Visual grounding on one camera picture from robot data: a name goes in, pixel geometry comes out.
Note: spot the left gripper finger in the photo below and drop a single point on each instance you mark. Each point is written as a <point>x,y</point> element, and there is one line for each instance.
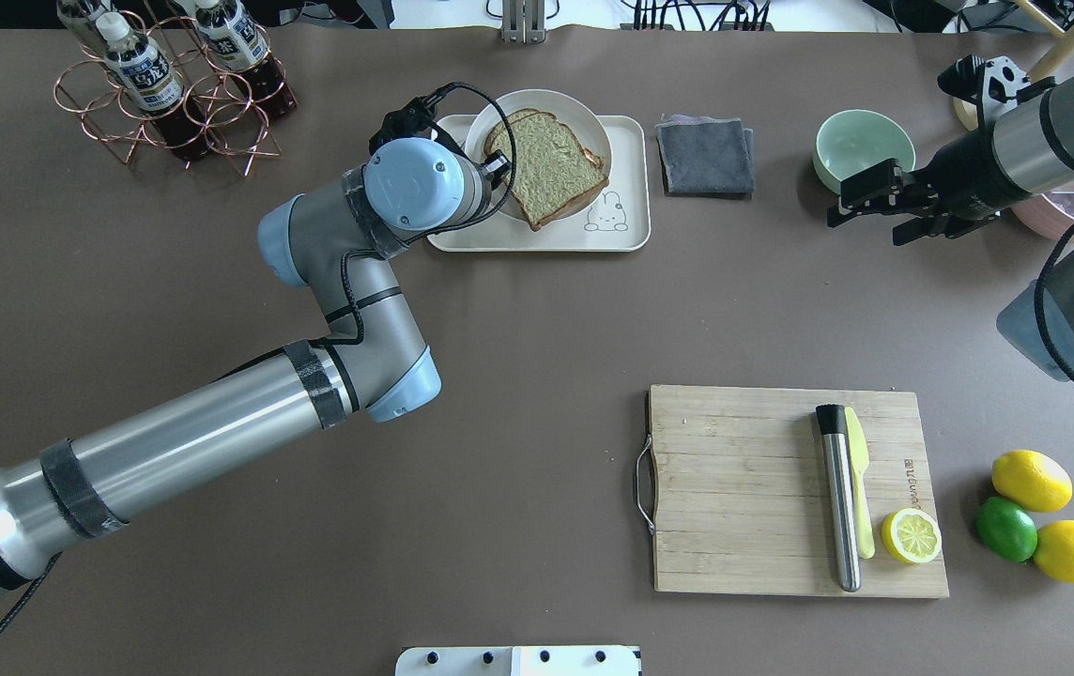
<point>496,167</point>

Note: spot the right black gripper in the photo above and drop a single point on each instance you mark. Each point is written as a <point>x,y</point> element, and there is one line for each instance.
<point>961,177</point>

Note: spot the bread slice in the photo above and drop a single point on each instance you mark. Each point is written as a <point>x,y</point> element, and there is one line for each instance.
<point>556,174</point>
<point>498,139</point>

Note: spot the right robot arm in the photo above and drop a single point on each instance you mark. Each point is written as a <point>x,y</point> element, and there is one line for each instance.
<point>1021,148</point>

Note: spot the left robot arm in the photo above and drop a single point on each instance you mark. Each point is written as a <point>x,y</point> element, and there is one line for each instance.
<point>338,241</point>

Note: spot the cream rabbit tray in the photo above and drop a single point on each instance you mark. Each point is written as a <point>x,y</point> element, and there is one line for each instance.
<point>617,221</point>

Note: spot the bread slice on plate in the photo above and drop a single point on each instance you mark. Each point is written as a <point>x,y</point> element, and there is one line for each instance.
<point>498,139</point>

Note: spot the mint green bowl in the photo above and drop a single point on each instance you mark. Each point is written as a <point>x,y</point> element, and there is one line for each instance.
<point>850,141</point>

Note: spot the pink bowl with ice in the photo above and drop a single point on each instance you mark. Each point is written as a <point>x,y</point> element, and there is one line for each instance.
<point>1048,215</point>

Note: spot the grey folded cloth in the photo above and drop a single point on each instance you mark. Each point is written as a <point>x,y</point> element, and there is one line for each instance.
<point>706,156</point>

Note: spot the steel pepper grinder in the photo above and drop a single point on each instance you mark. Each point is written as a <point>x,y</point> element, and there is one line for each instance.
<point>835,450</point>

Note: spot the yellow plastic knife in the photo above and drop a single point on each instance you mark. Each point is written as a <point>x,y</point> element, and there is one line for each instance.
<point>860,462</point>

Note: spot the yellow lemon upper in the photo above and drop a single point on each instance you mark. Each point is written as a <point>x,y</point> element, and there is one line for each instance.
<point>1033,480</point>

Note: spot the tea bottle lower left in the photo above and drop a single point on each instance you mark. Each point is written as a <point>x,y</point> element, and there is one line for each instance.
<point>236,44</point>

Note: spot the half lemon slice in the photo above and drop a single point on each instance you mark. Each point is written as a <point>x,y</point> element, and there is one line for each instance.
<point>912,536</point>

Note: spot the green lime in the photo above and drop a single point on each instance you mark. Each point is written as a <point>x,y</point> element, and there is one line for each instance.
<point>1006,529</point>

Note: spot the wooden cutting board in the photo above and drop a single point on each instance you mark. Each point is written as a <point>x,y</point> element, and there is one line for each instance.
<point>740,502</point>

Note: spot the tea bottle upper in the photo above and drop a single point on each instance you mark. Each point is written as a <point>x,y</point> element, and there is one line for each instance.
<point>140,65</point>

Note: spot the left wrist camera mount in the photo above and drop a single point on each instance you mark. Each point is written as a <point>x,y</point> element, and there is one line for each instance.
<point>417,117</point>

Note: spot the copper wire bottle rack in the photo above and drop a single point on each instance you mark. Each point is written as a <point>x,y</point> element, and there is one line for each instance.
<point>202,81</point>

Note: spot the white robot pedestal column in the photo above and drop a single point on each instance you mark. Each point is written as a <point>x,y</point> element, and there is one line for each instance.
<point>578,659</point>

